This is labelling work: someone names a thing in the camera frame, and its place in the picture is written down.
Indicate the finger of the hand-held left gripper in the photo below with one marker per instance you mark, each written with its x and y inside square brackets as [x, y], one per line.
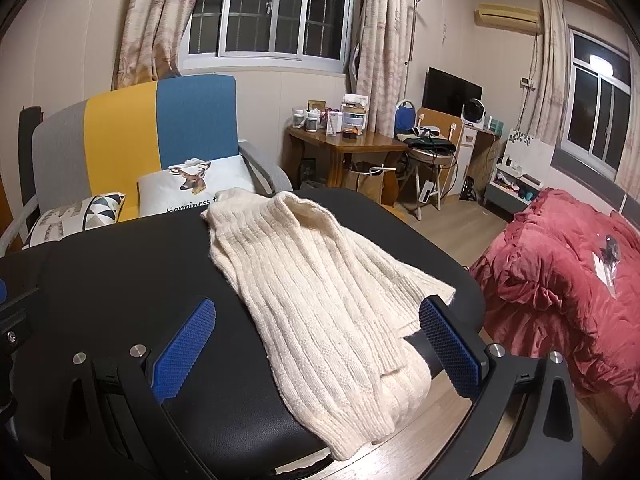
[12, 332]

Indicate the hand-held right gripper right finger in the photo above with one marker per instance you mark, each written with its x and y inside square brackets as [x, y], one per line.
[450, 350]

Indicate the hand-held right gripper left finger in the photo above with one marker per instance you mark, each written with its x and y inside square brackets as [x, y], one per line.
[185, 350]

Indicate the dark clothes pile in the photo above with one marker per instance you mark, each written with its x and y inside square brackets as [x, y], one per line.
[430, 142]

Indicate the red ruffled quilt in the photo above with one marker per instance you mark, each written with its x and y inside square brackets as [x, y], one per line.
[550, 285]

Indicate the triangle pattern pillow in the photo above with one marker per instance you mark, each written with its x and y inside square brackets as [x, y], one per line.
[85, 215]

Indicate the white deer print pillow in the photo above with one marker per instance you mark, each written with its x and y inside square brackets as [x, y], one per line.
[165, 195]

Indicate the white power strip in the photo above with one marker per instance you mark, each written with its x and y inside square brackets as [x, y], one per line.
[427, 192]

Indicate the grey nightstand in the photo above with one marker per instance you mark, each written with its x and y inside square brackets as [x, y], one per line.
[505, 197]

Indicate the clear plastic bag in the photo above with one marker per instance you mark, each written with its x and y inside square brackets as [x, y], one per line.
[607, 265]

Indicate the brown paper bag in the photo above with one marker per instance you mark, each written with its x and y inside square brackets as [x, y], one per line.
[365, 185]

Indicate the grey headboard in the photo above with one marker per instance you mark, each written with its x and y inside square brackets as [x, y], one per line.
[575, 175]

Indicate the grey yellow blue armchair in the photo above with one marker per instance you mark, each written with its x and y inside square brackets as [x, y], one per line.
[125, 135]

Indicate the brown wooden desk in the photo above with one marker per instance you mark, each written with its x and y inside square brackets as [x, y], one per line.
[350, 146]

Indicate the blue bag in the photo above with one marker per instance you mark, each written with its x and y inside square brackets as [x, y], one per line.
[404, 117]

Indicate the small white desk fan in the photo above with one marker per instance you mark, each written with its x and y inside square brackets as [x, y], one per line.
[472, 112]

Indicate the cluster of jars and bottles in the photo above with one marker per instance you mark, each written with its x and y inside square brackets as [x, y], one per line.
[352, 117]

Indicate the black monitor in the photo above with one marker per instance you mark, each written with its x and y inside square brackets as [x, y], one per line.
[450, 92]

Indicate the white framed window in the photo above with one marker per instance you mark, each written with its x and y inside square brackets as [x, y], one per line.
[595, 110]
[270, 10]

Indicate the metal pole stand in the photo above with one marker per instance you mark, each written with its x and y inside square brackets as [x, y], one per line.
[411, 60]

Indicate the beige air conditioner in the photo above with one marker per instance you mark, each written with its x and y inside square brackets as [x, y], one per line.
[507, 15]

